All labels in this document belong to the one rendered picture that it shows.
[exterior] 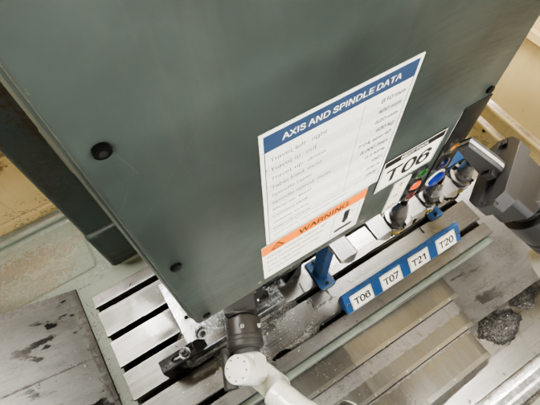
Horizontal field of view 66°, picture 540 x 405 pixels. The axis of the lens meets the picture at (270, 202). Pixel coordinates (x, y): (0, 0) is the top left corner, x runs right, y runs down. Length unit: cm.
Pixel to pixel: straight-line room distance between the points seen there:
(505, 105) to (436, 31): 119
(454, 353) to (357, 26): 137
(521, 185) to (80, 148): 54
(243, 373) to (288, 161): 71
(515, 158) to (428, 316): 98
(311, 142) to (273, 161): 4
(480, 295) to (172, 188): 143
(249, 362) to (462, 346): 82
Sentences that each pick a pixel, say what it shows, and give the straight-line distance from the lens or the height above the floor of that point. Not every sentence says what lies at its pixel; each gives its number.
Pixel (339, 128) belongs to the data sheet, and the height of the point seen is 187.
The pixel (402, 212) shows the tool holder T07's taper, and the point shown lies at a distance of 104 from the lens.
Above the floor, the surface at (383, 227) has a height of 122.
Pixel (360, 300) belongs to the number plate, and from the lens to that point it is 129.
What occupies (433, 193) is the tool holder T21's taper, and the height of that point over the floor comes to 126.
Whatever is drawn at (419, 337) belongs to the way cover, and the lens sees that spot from 152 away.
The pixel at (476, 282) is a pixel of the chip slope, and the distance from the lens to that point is 165.
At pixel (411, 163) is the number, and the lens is 57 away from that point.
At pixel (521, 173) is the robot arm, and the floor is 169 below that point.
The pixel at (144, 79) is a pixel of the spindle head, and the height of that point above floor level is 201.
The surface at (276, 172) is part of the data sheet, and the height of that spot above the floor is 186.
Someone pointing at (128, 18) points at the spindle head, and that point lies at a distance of 21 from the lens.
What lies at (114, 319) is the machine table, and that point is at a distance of 139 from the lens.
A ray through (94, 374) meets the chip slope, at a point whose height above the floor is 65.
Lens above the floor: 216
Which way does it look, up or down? 61 degrees down
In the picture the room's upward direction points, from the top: 3 degrees counter-clockwise
